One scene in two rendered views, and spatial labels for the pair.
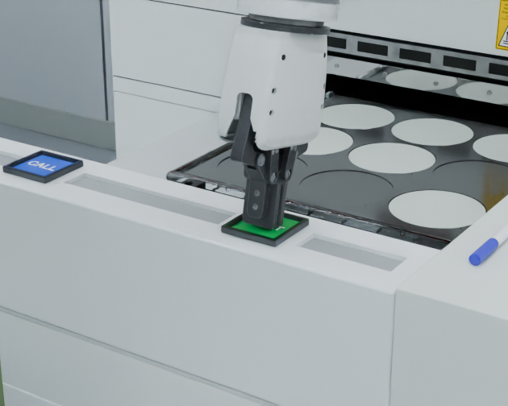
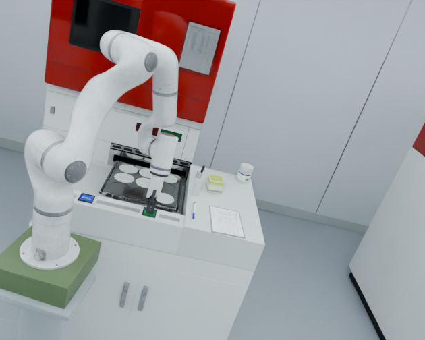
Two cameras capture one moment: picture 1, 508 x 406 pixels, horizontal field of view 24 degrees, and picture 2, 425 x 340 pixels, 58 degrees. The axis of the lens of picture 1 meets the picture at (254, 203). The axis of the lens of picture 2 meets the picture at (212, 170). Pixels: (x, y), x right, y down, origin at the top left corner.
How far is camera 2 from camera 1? 0.89 m
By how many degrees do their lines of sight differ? 37
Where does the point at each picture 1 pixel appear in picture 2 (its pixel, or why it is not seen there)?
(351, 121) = (129, 170)
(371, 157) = (141, 183)
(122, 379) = (108, 246)
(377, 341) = (178, 235)
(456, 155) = not seen: hidden behind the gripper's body
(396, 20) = (135, 144)
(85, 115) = not seen: outside the picture
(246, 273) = (149, 224)
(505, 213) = (189, 204)
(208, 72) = not seen: hidden behind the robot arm
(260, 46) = (158, 180)
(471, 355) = (197, 237)
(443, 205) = (164, 196)
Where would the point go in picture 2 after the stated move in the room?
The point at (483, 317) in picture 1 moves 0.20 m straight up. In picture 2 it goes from (201, 231) to (214, 189)
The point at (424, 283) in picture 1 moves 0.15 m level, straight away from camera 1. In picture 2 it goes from (187, 224) to (176, 204)
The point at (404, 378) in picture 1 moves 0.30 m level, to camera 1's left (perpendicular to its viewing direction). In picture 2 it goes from (182, 242) to (114, 253)
